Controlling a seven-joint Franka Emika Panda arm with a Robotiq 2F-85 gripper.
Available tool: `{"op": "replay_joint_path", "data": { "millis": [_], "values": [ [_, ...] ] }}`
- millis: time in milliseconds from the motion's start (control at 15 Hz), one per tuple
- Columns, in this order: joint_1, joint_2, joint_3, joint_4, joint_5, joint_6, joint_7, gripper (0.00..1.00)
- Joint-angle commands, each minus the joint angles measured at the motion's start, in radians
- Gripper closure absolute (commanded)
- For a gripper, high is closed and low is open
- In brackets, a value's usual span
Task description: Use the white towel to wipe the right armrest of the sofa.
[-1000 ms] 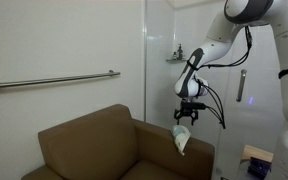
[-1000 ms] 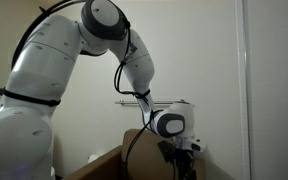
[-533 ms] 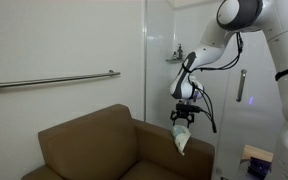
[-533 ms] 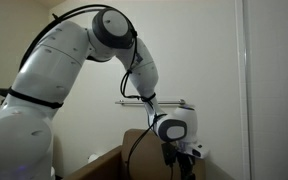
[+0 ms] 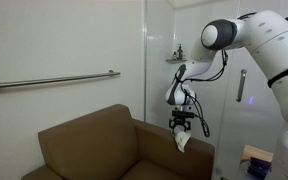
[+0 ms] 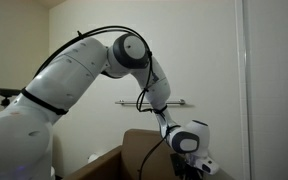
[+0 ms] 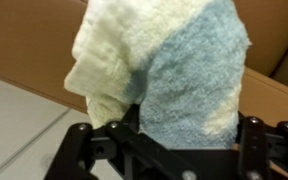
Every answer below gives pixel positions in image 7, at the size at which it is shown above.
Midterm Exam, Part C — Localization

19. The white and blue towel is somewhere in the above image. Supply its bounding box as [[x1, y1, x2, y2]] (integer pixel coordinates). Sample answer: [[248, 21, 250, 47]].
[[63, 0, 253, 150]]

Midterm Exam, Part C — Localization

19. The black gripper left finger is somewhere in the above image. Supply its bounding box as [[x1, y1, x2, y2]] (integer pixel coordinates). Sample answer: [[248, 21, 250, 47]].
[[43, 103, 198, 180]]

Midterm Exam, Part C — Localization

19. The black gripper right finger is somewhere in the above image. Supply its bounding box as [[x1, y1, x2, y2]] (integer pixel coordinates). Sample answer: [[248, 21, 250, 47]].
[[232, 111, 288, 180]]

